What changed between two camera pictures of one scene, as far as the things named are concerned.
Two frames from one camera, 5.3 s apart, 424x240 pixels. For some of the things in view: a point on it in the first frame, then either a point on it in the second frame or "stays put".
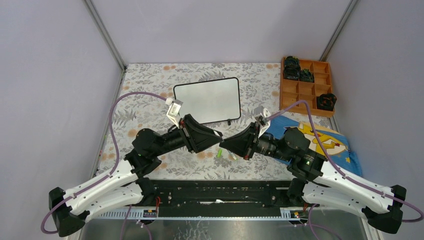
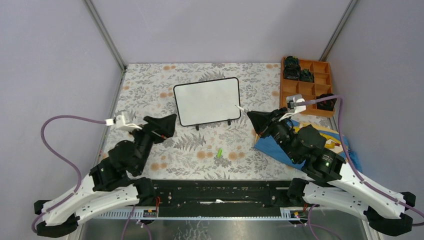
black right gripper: (244, 143) → (259, 119)
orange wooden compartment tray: (292, 91) stays put
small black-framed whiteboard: (209, 101) stays put
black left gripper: (196, 136) → (160, 129)
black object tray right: (326, 101) stays put
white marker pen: (232, 154) → (241, 108)
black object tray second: (292, 72) stays put
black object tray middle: (305, 75) stays put
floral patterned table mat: (223, 97) stays put
